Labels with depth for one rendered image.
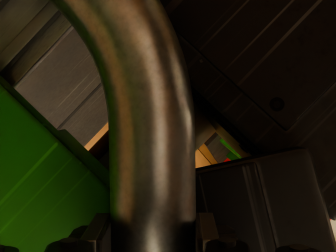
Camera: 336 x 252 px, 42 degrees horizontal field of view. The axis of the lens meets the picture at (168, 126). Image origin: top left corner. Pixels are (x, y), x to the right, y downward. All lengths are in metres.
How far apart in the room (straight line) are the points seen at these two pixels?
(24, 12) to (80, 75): 0.47
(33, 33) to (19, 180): 0.06
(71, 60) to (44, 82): 0.05
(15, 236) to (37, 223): 0.01
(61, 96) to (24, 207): 0.50
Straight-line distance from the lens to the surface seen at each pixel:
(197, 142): 0.42
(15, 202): 0.19
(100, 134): 0.97
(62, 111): 0.72
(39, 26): 0.20
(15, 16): 0.21
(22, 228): 0.19
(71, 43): 0.60
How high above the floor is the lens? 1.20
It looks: 14 degrees down
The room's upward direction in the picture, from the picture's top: 135 degrees clockwise
